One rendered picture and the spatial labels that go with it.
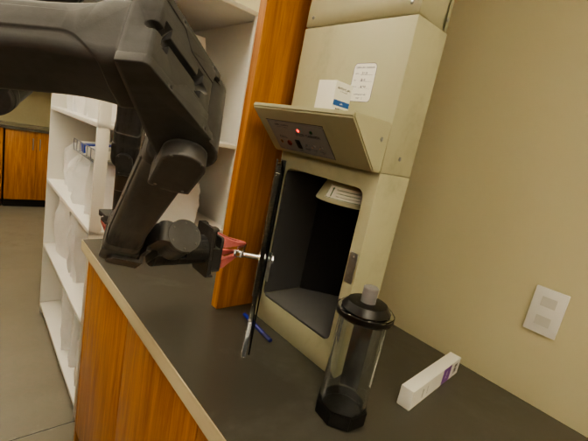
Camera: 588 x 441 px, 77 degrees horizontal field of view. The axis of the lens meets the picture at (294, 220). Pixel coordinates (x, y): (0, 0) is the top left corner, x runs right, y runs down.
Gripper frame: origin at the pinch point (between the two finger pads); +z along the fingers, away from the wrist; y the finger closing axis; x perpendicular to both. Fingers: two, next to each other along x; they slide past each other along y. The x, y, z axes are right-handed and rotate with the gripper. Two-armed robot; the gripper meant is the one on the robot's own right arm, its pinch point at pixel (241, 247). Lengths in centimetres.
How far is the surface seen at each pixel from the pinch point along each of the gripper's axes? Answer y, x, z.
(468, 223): 12, -20, 61
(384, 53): 44.6, -12.1, 17.5
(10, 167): -69, 483, -5
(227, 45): 68, 129, 59
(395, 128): 30.7, -18.0, 19.1
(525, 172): 28, -30, 61
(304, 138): 25.2, -0.6, 11.2
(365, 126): 29.3, -18.0, 9.7
